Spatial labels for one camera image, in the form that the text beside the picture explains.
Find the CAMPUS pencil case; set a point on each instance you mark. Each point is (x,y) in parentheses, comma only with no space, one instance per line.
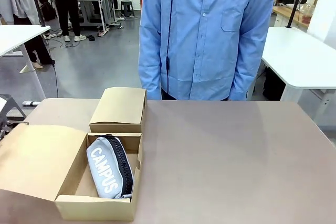
(109,166)

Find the white table with rounded corner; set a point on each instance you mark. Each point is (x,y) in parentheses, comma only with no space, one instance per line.
(15,37)

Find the dark plastic stool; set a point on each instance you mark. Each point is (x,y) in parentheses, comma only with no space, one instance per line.
(127,7)

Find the closed small cardboard box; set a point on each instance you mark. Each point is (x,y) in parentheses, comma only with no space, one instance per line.
(119,111)

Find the person in blue shirt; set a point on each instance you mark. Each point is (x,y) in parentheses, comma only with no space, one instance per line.
(204,37)

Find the white power strip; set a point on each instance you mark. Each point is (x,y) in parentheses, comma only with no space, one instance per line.
(31,103)

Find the person in dark trousers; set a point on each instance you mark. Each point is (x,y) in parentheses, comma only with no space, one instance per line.
(38,51)

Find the large white table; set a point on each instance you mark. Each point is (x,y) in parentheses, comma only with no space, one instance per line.
(296,56)

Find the person's right forearm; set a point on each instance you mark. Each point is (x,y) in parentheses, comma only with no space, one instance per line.
(151,77)

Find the grey metal mounting bracket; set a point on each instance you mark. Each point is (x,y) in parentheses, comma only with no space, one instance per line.
(11,113)

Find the wooden workbench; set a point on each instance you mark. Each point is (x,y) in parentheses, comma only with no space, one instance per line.
(283,12)

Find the person's left forearm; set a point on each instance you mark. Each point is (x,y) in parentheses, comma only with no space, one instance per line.
(245,79)

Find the open cardboard box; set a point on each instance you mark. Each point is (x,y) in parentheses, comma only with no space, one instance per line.
(39,161)

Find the black tripod pole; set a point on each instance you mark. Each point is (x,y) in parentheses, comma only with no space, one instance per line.
(39,11)

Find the black stand with pole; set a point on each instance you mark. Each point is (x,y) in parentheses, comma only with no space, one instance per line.
(293,11)

